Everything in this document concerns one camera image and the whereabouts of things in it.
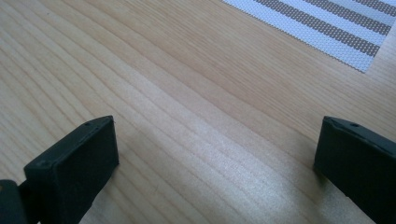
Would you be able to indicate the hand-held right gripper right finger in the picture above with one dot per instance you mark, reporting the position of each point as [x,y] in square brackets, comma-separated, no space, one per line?
[358,165]

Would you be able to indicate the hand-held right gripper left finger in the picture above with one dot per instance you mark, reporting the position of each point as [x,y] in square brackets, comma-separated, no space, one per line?
[74,168]

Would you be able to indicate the white brown striped woven placemat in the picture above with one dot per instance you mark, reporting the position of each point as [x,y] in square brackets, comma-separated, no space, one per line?
[327,28]

